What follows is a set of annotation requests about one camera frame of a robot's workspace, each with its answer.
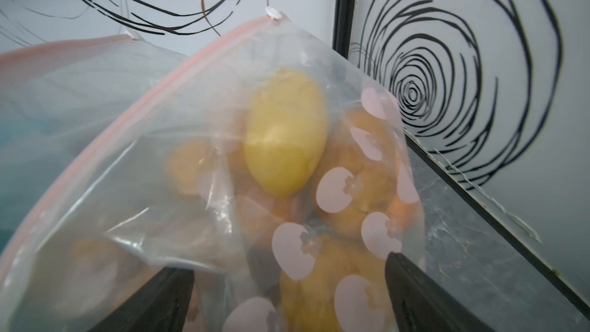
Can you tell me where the potato right middle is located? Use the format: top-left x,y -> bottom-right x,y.
280,235 -> 396,331

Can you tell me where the clear zipper bag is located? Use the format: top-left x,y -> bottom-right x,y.
1,14 -> 424,331
1,33 -> 185,245

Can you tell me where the potato top right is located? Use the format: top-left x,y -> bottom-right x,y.
311,107 -> 417,238

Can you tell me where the potato bottom left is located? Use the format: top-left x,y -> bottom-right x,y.
166,136 -> 250,200

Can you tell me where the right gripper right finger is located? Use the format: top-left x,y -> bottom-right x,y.
385,253 -> 493,332

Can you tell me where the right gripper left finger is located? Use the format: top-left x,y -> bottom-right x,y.
90,267 -> 195,332

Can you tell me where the green yellowish potato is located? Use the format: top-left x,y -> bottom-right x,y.
244,69 -> 328,198

